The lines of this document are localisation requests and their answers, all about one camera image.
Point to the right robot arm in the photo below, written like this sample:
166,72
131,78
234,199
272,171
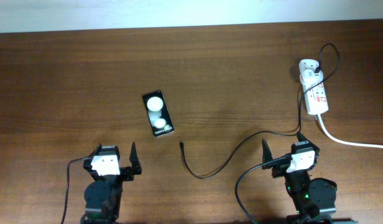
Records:
314,199

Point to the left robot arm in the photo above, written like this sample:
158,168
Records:
103,195

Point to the black Samsung smartphone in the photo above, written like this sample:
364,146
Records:
158,114

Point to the white USB charger plug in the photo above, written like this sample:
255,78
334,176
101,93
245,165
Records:
310,72

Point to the white power strip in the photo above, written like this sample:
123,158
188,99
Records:
315,98

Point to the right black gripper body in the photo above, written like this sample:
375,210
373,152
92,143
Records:
280,169

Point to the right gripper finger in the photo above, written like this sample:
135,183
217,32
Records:
303,142
266,156

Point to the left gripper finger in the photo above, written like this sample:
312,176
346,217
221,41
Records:
136,165
97,150

